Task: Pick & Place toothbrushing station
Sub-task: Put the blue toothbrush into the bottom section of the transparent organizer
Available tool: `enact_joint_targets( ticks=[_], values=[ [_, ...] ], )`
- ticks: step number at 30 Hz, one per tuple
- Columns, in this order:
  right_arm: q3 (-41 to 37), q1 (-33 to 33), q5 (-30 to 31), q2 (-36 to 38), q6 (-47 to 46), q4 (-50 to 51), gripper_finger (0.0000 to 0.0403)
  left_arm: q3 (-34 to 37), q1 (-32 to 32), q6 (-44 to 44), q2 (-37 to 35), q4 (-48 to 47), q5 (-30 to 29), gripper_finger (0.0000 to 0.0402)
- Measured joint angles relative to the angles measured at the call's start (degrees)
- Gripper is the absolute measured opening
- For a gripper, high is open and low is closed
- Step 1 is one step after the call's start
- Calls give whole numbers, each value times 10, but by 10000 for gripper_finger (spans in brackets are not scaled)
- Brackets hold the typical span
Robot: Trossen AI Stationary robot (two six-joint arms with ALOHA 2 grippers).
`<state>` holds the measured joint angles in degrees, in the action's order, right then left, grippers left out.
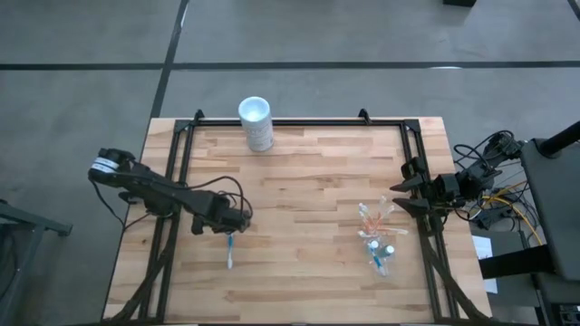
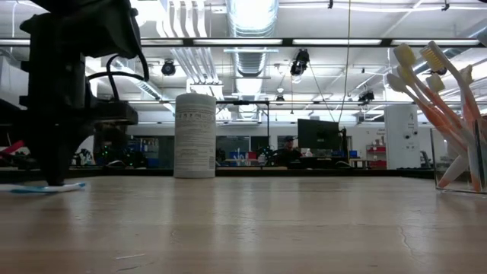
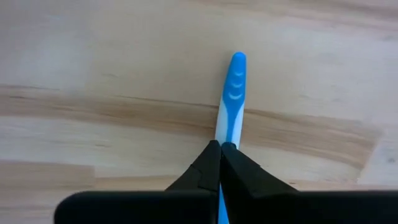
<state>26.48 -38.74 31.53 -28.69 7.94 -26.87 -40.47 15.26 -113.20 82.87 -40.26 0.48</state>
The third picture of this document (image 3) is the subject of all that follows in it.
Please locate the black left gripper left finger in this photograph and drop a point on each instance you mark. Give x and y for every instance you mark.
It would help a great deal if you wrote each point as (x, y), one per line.
(155, 208)

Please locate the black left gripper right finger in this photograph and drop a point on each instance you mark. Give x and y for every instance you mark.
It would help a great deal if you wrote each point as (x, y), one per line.
(295, 208)

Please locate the blue white toothbrush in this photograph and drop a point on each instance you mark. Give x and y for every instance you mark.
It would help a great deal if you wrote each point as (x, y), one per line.
(234, 102)

